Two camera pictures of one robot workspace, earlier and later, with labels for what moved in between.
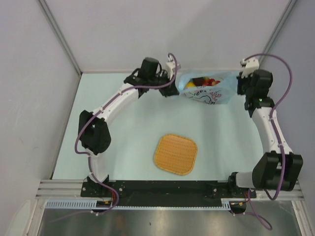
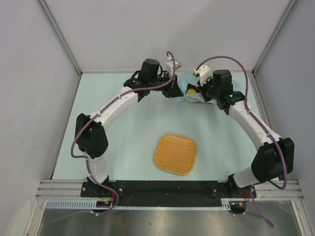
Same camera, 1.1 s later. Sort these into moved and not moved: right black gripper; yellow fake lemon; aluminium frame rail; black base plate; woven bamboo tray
Moved: right black gripper; yellow fake lemon
Not moved: woven bamboo tray; aluminium frame rail; black base plate
